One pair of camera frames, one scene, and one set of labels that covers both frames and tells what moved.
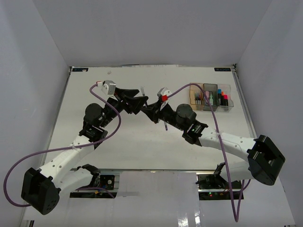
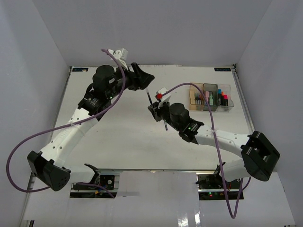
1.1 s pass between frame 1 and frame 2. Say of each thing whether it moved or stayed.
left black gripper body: moved
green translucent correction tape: stayed
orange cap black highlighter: stayed
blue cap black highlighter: stayed
